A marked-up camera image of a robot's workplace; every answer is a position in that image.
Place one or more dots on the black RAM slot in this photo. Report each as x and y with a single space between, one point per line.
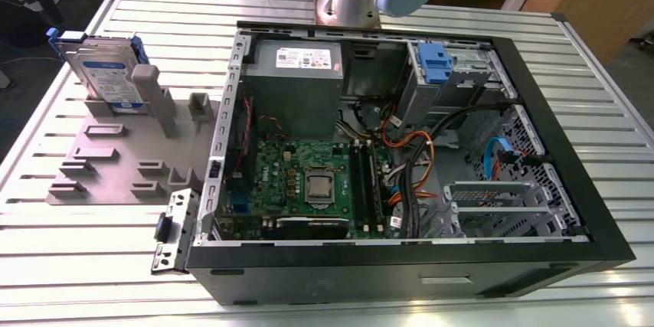
375 189
361 189

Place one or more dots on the grey plastic parts rack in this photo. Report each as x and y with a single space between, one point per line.
127 158

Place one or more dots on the silver CPU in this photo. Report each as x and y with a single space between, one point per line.
319 186

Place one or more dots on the metal disk bay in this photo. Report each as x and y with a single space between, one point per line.
498 210

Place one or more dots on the blue black bracket latch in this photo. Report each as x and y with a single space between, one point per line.
163 227

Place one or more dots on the black graphics card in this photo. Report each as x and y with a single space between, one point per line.
306 227

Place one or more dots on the silver metal drive cage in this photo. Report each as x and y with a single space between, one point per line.
423 105

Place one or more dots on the green motherboard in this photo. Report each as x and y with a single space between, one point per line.
278 158

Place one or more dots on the blue drive cage latch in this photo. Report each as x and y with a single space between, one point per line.
433 63

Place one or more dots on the grey power supply unit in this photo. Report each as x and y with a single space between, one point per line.
291 108

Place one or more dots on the hard disk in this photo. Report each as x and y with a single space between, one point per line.
110 74

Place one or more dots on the black open PC case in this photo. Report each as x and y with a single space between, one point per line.
358 277

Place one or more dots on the metal expansion slot bracket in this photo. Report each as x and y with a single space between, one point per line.
166 260

